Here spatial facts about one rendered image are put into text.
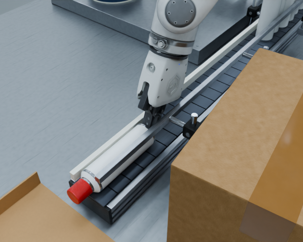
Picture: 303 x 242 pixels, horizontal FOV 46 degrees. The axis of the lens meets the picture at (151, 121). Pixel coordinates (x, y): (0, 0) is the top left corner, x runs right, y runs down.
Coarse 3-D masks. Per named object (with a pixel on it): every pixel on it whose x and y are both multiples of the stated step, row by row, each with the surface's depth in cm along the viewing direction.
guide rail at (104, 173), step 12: (300, 0) 109; (288, 12) 103; (276, 24) 99; (264, 36) 95; (228, 60) 85; (216, 72) 81; (204, 84) 78; (192, 96) 75; (180, 108) 73; (168, 120) 71; (156, 132) 69; (132, 144) 65; (144, 144) 67; (120, 156) 63; (108, 168) 61; (96, 180) 60
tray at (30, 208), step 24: (24, 192) 72; (48, 192) 73; (0, 216) 69; (24, 216) 69; (48, 216) 69; (72, 216) 69; (0, 240) 65; (24, 240) 65; (48, 240) 65; (72, 240) 65; (96, 240) 65
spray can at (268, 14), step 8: (264, 0) 100; (272, 0) 98; (280, 0) 98; (264, 8) 101; (272, 8) 99; (264, 16) 102; (272, 16) 101; (264, 24) 103; (256, 32) 107; (272, 32) 105; (264, 40) 106
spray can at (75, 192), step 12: (132, 132) 72; (144, 132) 72; (120, 144) 69; (108, 156) 67; (132, 156) 69; (96, 168) 65; (120, 168) 67; (84, 180) 64; (108, 180) 66; (72, 192) 62; (84, 192) 63; (96, 192) 66
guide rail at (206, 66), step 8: (256, 24) 108; (248, 32) 105; (232, 40) 101; (240, 40) 103; (224, 48) 97; (216, 56) 95; (208, 64) 93; (192, 72) 89; (200, 72) 91; (192, 80) 89; (184, 88) 87; (144, 112) 78; (136, 120) 77; (128, 128) 75; (120, 136) 73; (104, 144) 71; (112, 144) 72; (96, 152) 70; (88, 160) 68; (80, 168) 67; (72, 176) 66; (80, 176) 68
